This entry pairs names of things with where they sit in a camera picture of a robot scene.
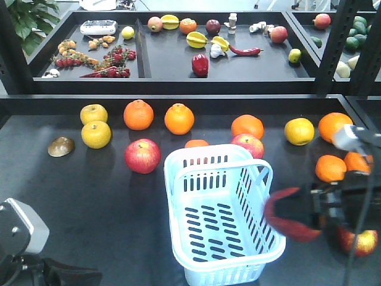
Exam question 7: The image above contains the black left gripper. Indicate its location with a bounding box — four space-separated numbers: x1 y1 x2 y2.
1 256 102 285

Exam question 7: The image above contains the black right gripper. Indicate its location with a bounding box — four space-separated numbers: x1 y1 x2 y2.
297 169 381 236

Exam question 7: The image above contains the red apple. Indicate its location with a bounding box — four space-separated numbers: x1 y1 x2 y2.
124 138 161 174
264 187 321 242
230 133 264 158
336 226 378 257

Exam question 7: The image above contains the light blue plastic basket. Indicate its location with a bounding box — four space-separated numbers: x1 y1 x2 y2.
164 144 286 285

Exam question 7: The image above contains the small orange right pair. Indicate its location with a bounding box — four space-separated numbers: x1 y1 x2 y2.
315 154 347 182

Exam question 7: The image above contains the small orange rightmost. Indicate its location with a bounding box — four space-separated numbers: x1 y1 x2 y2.
343 152 371 173

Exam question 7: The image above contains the large orange far right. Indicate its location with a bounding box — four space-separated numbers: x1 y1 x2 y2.
318 112 353 143

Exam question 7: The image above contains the yellow round pear right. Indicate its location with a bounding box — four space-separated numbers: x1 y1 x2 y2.
284 117 315 146

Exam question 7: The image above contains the black wood produce stand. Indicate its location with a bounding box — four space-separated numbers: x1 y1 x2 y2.
1 95 362 285

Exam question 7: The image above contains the orange behind middle apple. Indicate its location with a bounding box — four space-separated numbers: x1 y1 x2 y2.
231 114 264 139

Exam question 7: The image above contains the yellow pear front left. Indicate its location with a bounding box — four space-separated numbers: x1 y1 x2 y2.
81 120 112 149

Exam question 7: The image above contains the small orange centre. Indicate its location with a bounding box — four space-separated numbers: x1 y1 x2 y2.
185 139 210 148

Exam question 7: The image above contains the yellow pear back left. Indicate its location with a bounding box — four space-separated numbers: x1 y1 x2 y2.
80 104 108 125

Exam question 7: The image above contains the red chili pepper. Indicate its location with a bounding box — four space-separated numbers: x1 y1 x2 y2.
229 45 264 56

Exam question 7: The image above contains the orange with knob left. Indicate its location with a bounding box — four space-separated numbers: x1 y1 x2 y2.
123 100 154 130

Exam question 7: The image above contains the orange with knob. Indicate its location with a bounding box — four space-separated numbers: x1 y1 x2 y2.
164 103 195 135
123 100 154 130

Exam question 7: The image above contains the white garlic bulb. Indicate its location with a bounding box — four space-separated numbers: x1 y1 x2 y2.
210 43 225 58

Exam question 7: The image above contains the red bell pepper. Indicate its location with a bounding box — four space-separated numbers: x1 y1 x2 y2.
191 54 209 76

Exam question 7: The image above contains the black upper display tray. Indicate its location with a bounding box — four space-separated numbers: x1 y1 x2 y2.
27 11 319 95

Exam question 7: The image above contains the yellow starfruit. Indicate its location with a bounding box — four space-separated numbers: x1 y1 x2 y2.
186 31 208 48

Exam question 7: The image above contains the potted green plant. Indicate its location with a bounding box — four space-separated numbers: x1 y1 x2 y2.
4 0 60 55

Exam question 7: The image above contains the white handheld device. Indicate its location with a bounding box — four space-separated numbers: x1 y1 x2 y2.
80 20 118 36

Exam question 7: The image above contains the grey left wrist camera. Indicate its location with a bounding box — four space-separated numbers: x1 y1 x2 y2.
1 198 49 256

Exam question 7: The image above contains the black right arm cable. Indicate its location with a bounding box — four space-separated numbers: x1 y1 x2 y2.
342 142 376 286

